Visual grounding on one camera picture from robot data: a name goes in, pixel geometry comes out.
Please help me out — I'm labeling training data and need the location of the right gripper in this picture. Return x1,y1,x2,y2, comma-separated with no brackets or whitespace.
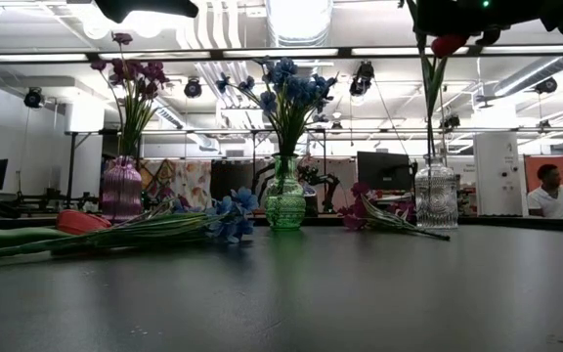
415,0,541,48

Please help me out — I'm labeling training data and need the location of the purple artificial flower bunch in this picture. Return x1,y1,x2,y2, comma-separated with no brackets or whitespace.
337,181,453,242
108,31,139,160
89,57,171,160

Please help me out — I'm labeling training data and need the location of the blue artificial flower bunch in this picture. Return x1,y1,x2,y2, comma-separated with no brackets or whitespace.
215,71,312,157
251,56,340,157
0,187,261,263

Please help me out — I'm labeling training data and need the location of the clear glass vase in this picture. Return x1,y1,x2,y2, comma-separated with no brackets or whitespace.
413,154,459,231

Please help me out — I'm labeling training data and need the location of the pink ribbed glass vase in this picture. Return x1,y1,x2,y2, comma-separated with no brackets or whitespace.
100,155,144,225

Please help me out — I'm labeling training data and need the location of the green glass vase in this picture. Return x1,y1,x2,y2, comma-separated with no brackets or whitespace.
264,154,307,232

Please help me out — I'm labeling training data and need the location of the black hanging spotlight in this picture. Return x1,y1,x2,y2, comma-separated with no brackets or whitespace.
183,76,203,100
22,86,47,110
348,60,376,98
533,76,559,96

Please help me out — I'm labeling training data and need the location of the crossbeam with light strips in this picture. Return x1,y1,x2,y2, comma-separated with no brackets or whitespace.
0,44,563,66

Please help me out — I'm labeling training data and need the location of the white cabinet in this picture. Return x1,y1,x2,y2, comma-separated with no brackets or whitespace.
473,131,528,217

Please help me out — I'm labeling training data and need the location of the floral patterned cloth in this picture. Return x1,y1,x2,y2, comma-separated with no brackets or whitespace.
137,159,213,209

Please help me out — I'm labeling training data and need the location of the black partition panel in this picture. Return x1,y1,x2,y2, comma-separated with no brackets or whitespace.
210,159,266,215

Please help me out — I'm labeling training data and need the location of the person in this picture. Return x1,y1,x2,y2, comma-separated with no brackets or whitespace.
527,163,563,219

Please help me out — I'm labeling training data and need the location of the silver ventilation duct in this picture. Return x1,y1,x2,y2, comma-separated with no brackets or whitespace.
266,0,334,48

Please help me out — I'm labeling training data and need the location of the orange partition wall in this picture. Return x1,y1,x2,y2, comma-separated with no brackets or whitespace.
524,154,563,219

